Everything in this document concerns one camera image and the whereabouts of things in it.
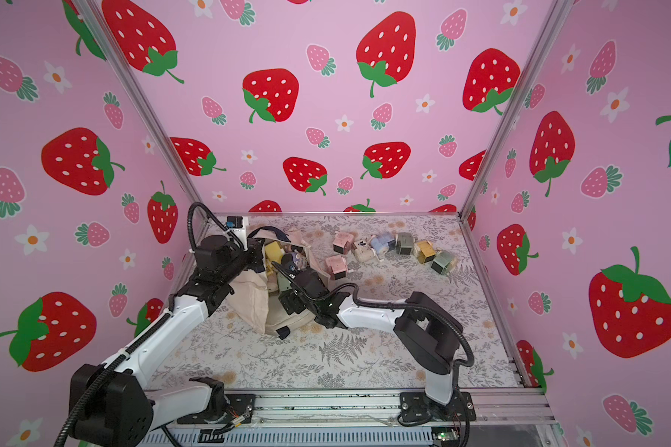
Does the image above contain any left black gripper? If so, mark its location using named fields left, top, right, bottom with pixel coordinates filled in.
left=218, top=235, right=263, bottom=289

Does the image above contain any purple pencil sharpener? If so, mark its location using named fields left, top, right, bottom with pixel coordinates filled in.
left=291, top=251, right=309, bottom=270

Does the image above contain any pink pencil sharpener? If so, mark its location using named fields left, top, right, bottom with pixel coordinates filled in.
left=325, top=254, right=349, bottom=280
left=333, top=232, right=355, bottom=255

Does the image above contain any cream canvas tote bag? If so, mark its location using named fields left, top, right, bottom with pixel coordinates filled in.
left=227, top=226, right=329, bottom=339

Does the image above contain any cream white pencil sharpener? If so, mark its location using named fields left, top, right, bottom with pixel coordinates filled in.
left=353, top=240, right=378, bottom=264

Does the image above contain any light blue pencil sharpener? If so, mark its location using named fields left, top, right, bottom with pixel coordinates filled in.
left=369, top=233, right=396, bottom=256

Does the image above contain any grey green pencil sharpener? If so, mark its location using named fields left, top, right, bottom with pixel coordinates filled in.
left=396, top=232, right=415, bottom=255

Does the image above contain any yellow pencil sharpener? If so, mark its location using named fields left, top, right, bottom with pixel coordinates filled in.
left=414, top=240, right=437, bottom=264
left=264, top=241, right=285, bottom=264

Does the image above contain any mint green pencil sharpener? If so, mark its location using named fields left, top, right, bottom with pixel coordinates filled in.
left=431, top=251, right=459, bottom=276

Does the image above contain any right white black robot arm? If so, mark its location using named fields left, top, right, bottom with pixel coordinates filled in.
left=271, top=262, right=475, bottom=421

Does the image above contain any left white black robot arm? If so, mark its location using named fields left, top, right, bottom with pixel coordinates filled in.
left=55, top=237, right=263, bottom=446

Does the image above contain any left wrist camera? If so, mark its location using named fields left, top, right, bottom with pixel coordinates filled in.
left=193, top=216, right=248, bottom=270

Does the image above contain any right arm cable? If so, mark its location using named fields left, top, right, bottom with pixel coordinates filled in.
left=270, top=259, right=476, bottom=392

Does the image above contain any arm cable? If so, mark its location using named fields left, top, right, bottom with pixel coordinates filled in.
left=270, top=259, right=476, bottom=392
left=52, top=200, right=242, bottom=447

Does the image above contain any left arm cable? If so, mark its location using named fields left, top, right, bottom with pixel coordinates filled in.
left=52, top=200, right=242, bottom=447

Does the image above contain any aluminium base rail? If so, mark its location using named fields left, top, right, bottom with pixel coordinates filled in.
left=86, top=387, right=568, bottom=447

